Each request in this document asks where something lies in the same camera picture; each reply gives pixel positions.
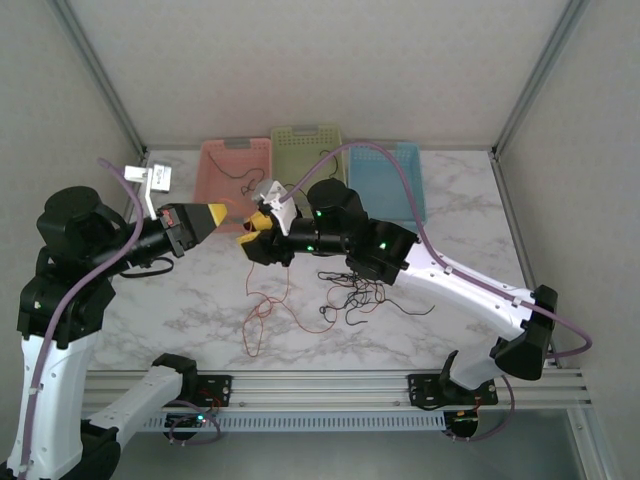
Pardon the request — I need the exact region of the green plastic basket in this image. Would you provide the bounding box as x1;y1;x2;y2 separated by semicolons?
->
269;123;349;201

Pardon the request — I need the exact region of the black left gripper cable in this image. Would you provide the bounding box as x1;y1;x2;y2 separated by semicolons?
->
118;255;175;280

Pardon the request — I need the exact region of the pink plastic basket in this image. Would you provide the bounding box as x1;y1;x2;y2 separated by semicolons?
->
194;135;273;234

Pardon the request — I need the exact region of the dark green thin wire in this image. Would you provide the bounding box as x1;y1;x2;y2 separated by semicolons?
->
207;149;265;197

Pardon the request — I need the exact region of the aluminium lower frame bar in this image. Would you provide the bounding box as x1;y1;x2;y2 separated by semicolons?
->
564;410;604;480

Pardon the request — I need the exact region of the aluminium mounting rail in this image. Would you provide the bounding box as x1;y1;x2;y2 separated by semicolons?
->
82;368;594;412

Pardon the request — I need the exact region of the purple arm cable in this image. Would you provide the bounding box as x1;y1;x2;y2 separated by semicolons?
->
19;157;222;469
284;141;595;444

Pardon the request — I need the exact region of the grey slotted cable duct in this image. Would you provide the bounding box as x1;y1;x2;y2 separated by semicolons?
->
142;410;447;432

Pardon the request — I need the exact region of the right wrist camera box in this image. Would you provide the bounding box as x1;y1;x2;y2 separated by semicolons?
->
251;178;297;235

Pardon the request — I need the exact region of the small controller circuit board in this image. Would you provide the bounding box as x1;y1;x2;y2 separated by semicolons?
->
446;409;482;432
166;412;211;432

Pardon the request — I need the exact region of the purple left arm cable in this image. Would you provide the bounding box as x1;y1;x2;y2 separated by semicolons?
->
19;157;222;469

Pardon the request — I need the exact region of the aluminium table back rail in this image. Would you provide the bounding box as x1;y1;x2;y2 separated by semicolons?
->
144;144;496;153

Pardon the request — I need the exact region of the red thin wire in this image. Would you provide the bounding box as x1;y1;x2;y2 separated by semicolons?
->
254;263;347;335

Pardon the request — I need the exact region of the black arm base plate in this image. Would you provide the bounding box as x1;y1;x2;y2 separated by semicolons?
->
407;372;501;407
192;373;234;407

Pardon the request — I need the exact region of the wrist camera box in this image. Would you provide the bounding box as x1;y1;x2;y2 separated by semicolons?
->
123;160;174;224
251;178;297;235

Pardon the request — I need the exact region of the blue plastic basket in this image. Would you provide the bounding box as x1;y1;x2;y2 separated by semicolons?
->
344;140;429;234

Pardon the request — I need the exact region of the short black thin wire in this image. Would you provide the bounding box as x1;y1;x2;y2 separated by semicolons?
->
318;304;351;327

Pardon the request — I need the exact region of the aluminium frame corner post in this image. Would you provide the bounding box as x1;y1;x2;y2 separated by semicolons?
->
52;0;150;157
491;0;594;157

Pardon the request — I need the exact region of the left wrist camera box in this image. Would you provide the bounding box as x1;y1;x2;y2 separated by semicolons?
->
123;160;174;224

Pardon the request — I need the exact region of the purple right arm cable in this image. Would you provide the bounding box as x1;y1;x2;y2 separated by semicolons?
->
284;141;595;444

